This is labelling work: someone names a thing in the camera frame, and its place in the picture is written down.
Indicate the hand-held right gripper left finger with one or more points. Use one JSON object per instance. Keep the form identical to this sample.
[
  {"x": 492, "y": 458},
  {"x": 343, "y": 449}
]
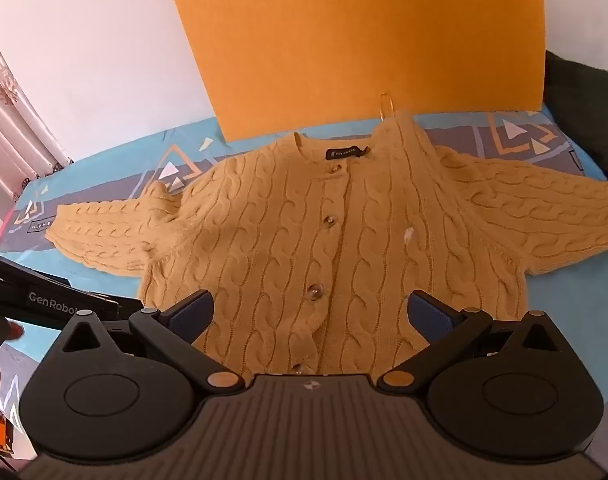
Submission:
[{"x": 191, "y": 316}]

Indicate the orange board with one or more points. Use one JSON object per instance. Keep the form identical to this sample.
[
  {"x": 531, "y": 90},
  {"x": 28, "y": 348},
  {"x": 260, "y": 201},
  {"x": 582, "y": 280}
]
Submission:
[{"x": 359, "y": 35}]

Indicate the dark green cloth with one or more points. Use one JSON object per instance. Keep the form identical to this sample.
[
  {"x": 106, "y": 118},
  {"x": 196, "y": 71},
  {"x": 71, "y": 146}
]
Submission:
[{"x": 583, "y": 100}]

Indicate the blue patterned bed sheet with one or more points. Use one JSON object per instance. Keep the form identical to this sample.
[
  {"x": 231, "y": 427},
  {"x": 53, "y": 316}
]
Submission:
[{"x": 114, "y": 160}]

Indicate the patterned window curtain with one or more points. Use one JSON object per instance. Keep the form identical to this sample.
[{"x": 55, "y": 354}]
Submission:
[{"x": 9, "y": 125}]

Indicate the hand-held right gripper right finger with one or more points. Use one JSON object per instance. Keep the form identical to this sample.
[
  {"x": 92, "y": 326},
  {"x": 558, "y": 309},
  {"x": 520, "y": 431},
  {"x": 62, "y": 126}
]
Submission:
[{"x": 429, "y": 318}]

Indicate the person's left hand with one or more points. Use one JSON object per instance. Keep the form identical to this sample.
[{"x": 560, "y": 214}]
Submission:
[{"x": 16, "y": 331}]

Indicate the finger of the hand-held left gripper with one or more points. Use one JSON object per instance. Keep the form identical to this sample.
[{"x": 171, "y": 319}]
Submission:
[{"x": 126, "y": 306}]

